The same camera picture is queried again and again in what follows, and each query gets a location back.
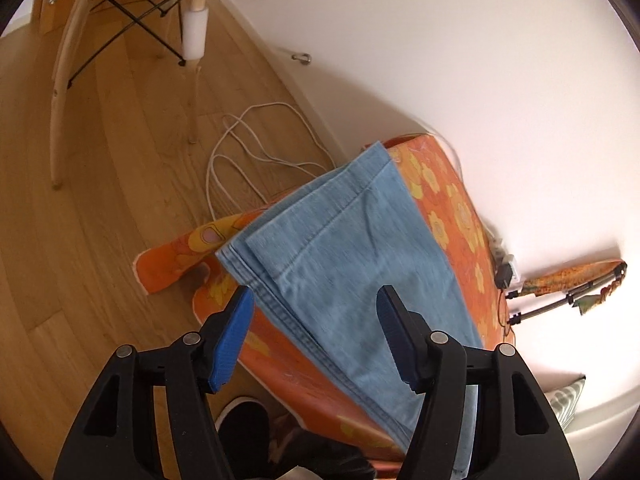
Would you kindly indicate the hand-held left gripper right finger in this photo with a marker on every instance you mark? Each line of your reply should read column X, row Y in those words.
column 400, row 340

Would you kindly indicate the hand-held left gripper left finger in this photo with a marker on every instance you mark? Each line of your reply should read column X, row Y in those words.
column 232, row 340

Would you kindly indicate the light blue denim pants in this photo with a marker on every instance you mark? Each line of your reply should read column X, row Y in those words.
column 340, row 260

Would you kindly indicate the black shoe with white sole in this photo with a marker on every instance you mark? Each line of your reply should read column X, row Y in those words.
column 245, row 425

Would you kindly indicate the black power adapter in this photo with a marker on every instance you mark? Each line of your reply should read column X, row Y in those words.
column 504, row 275

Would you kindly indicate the white power strip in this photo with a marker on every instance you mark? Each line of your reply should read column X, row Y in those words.
column 511, row 262

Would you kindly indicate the orange floral tablecloth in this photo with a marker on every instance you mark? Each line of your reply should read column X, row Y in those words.
column 450, row 200

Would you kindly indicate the folded metal tripod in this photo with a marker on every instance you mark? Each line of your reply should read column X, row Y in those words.
column 550, row 306

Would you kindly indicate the green white striped pillow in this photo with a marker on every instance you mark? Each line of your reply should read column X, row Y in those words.
column 565, row 402

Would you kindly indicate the orange patterned scarf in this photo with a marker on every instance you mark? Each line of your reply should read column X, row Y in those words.
column 565, row 276

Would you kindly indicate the braided orange green scarf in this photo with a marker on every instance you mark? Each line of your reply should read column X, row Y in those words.
column 592, row 305

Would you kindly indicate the metal door stopper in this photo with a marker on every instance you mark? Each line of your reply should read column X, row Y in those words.
column 302, row 58

